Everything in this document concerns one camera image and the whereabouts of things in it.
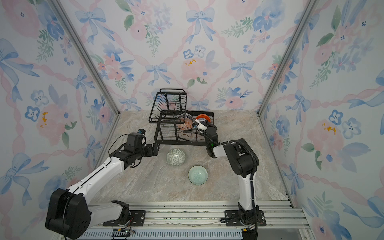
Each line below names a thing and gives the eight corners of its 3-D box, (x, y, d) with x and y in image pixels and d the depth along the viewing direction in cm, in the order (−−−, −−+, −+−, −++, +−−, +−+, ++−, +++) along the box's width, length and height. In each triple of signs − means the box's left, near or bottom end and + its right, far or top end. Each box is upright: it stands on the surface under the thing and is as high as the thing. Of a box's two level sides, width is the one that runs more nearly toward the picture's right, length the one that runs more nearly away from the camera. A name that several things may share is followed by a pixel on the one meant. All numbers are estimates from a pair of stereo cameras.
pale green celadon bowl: (186, 177, 89) (185, 174, 85) (196, 165, 94) (196, 161, 90) (199, 189, 85) (199, 186, 81) (210, 176, 90) (210, 172, 86)
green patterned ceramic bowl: (166, 166, 93) (165, 163, 89) (168, 152, 99) (167, 149, 96) (184, 166, 93) (184, 163, 90) (185, 152, 99) (185, 149, 96)
